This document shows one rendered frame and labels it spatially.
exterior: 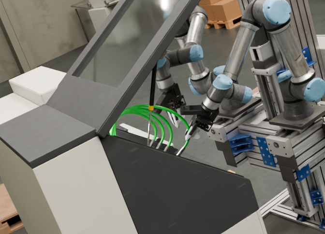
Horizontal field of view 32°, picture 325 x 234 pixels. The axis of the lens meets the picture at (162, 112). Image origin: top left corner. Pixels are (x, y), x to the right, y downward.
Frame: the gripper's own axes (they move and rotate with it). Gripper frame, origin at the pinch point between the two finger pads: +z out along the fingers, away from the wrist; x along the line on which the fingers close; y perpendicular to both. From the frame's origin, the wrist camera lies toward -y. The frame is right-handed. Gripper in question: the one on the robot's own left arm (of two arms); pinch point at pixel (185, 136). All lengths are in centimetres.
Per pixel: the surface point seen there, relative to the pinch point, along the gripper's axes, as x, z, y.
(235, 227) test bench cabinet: -27.8, 18.4, 33.8
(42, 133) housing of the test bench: -24, 8, -62
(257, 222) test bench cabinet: -22, 16, 44
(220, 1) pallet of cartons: 711, 186, 156
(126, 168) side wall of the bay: -37.7, -0.5, -26.5
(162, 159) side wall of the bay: -29.7, -4.8, -13.0
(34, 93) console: 29, 28, -71
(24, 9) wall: 888, 442, -169
